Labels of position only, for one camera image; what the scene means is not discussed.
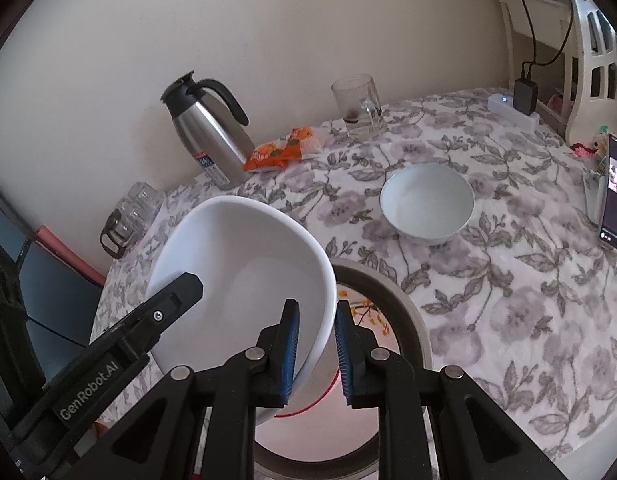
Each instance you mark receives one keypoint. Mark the pale blue bowl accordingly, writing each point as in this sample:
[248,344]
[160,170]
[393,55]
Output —
[423,205]

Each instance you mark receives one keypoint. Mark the small red toy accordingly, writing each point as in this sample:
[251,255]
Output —
[585,149]

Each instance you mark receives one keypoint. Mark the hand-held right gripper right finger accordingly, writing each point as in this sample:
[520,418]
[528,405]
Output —
[344,355]

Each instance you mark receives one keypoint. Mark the black charger plug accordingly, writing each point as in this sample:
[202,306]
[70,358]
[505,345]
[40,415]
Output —
[525,95]

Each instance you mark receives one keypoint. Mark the white power strip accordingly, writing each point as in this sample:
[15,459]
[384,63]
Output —
[500,105]

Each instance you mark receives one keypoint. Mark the white phone stand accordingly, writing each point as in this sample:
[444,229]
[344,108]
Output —
[594,195]

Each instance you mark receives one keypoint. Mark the clear glass mug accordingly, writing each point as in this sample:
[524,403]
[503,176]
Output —
[353,100]

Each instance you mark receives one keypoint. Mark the dark blue pink-edged seat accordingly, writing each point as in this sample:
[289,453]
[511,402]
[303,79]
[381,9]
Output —
[53,270]

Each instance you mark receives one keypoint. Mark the orange snack packet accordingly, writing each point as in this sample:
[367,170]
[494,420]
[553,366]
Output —
[271,155]

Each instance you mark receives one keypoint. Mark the red-rimmed white bowl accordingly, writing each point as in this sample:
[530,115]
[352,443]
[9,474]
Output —
[313,397]

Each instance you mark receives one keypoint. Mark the stainless steel thermos jug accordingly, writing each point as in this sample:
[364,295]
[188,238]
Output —
[208,135]

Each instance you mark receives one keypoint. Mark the small white bowl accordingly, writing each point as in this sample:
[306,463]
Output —
[238,270]

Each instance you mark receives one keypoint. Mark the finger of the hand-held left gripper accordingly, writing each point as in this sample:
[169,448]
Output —
[173,295]

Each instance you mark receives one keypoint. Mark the clear glass jar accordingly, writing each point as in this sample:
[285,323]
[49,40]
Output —
[133,215]

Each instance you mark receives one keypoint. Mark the white floral plate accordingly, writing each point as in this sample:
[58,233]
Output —
[373,320]

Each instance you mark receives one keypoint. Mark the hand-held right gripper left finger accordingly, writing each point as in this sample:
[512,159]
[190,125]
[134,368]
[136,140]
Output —
[291,345]

